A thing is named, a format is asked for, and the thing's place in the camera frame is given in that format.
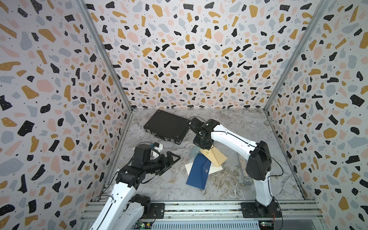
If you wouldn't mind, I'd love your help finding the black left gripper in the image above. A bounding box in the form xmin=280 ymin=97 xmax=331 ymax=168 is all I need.
xmin=143 ymin=150 xmax=181 ymax=174

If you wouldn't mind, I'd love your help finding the yellow kraft envelope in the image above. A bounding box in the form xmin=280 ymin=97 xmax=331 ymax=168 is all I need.
xmin=200 ymin=147 xmax=228 ymax=167

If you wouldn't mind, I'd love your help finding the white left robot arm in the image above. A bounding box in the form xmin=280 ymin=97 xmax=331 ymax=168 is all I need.
xmin=90 ymin=143 xmax=181 ymax=230

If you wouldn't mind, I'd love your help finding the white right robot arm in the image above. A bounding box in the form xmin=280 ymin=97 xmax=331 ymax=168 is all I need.
xmin=189 ymin=118 xmax=282 ymax=218

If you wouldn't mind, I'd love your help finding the cream envelope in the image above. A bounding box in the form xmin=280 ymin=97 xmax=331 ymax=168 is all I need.
xmin=185 ymin=161 xmax=223 ymax=177

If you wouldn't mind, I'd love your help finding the black hard case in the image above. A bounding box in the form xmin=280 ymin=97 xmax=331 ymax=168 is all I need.
xmin=143 ymin=109 xmax=189 ymax=145

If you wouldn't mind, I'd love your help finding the glitter filled clear tube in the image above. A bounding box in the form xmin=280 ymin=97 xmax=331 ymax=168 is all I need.
xmin=238 ymin=154 xmax=253 ymax=186

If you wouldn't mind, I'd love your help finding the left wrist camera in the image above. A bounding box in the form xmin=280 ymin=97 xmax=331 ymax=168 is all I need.
xmin=152 ymin=142 xmax=163 ymax=152

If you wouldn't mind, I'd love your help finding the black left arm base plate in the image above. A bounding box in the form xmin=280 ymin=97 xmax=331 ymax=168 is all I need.
xmin=141 ymin=203 xmax=165 ymax=220

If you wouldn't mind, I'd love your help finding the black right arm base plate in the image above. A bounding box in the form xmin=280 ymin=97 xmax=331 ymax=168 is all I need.
xmin=240 ymin=200 xmax=282 ymax=218

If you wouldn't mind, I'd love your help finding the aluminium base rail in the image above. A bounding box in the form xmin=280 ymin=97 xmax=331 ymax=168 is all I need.
xmin=79 ymin=200 xmax=328 ymax=230

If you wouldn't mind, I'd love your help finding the aluminium left corner post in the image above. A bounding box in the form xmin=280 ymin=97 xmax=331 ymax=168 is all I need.
xmin=75 ymin=0 xmax=133 ymax=113

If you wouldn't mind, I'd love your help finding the aluminium corner post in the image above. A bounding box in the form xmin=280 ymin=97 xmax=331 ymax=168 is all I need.
xmin=264 ymin=0 xmax=330 ymax=114
xmin=75 ymin=0 xmax=133 ymax=113

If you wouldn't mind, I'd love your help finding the aluminium right corner post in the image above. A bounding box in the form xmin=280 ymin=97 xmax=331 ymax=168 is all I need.
xmin=264 ymin=0 xmax=330 ymax=114

